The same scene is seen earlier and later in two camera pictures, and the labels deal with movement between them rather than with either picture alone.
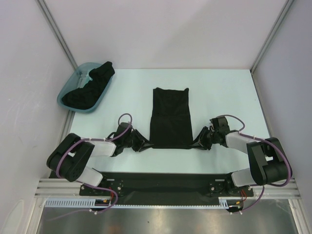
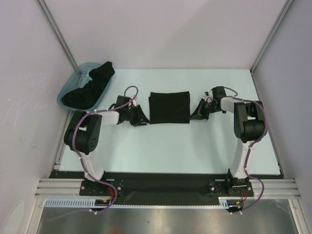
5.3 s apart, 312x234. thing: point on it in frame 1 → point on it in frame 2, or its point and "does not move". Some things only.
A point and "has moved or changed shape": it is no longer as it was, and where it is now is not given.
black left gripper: (142, 143) → (141, 119)
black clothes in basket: (85, 97) does not move
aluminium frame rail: (59, 188) does not move
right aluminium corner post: (288, 5) does not move
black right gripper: (203, 139) → (203, 108)
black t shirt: (170, 123) has moved or changed shape
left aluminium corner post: (52, 24) does not move
